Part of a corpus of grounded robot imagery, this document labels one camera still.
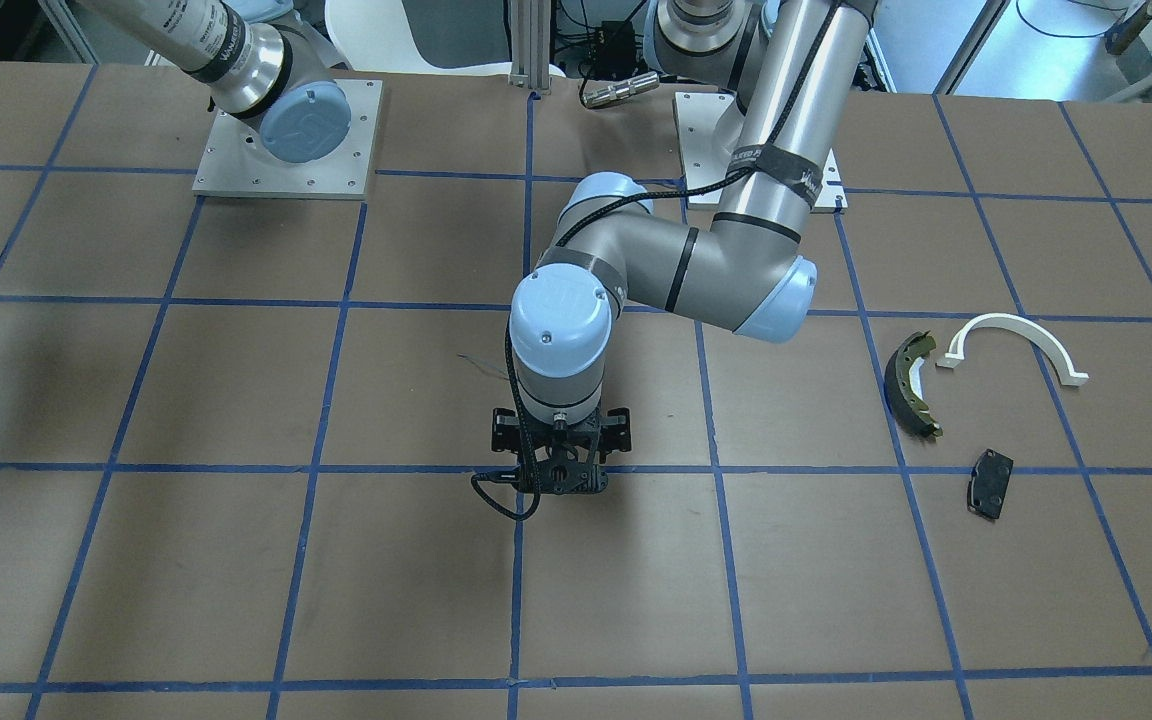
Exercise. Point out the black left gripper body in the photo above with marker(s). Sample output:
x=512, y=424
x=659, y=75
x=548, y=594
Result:
x=505, y=434

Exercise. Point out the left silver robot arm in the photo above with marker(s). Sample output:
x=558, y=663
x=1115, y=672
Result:
x=789, y=65

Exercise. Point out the green curved brake shoe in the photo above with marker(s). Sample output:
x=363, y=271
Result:
x=903, y=387

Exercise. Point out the black brake pad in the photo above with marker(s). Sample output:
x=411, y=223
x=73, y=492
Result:
x=987, y=488

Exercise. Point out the white plastic chair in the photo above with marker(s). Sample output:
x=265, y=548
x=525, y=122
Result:
x=444, y=38

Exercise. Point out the aluminium frame post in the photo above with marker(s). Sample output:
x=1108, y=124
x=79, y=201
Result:
x=530, y=28

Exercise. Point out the white curved plastic bracket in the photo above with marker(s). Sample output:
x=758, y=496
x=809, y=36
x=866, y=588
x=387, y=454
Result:
x=1050, y=346

